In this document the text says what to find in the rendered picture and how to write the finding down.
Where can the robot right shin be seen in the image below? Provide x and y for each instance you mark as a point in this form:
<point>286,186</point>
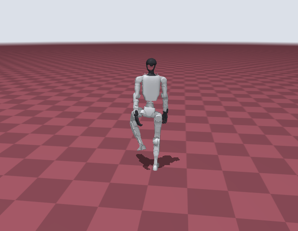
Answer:
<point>156,149</point>

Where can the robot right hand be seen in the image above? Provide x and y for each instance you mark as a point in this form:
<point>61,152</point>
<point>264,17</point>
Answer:
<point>164,117</point>

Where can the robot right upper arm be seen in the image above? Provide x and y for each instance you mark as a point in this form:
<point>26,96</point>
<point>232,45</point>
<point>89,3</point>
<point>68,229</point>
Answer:
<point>163,87</point>

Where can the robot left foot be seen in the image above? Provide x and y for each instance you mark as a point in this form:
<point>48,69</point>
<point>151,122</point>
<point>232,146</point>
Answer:
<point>142,147</point>

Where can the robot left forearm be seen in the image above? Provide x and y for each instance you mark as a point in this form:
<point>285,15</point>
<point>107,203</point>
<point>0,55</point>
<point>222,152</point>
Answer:
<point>135,104</point>

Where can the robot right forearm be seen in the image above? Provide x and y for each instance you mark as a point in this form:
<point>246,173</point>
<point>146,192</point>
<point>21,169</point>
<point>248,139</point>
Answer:
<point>165,104</point>

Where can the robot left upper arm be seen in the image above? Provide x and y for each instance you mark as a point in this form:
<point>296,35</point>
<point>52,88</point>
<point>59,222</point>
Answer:
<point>138,80</point>

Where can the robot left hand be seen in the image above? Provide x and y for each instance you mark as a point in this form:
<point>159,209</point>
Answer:
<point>136,118</point>

